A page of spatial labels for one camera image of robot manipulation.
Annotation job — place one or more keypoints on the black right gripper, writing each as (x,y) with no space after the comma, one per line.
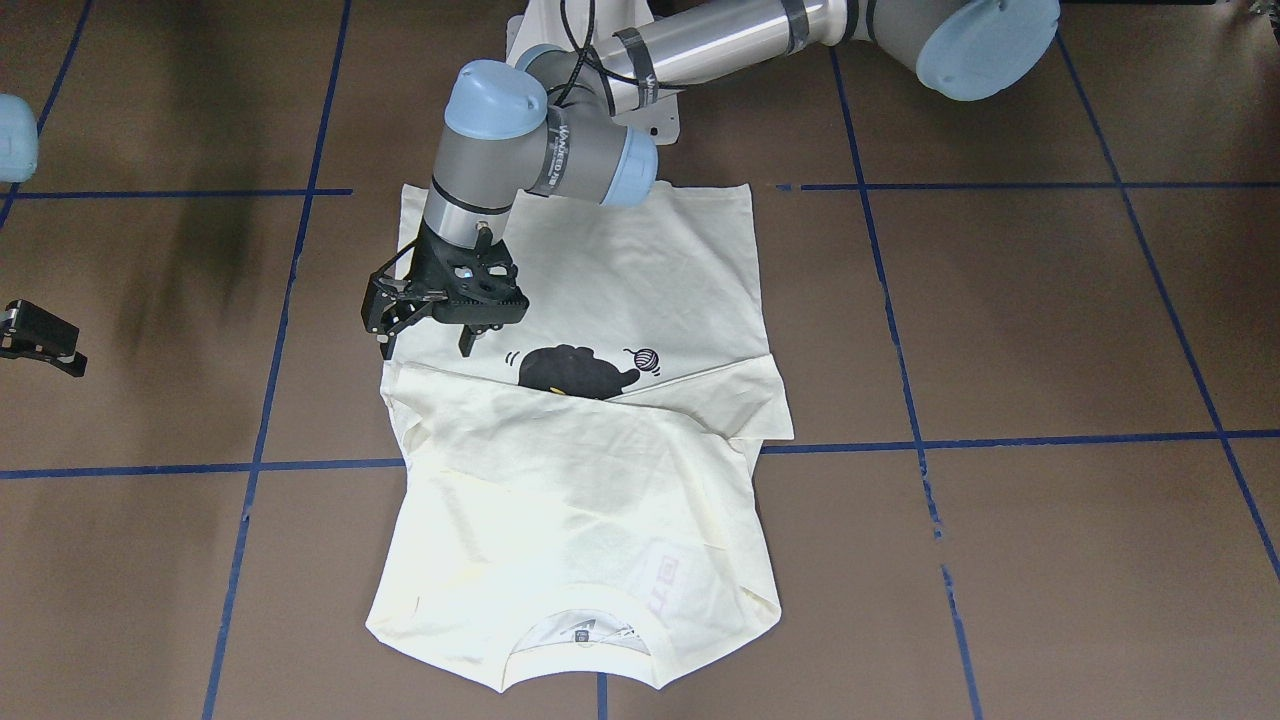
(40,334)

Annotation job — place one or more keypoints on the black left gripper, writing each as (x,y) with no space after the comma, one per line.
(428,262)

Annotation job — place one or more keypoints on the cream long-sleeve cat t-shirt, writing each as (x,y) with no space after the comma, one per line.
(579,492)

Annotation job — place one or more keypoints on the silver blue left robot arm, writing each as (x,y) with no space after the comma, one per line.
(547,124)

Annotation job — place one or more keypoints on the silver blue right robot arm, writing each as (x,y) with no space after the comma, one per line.
(19,145)

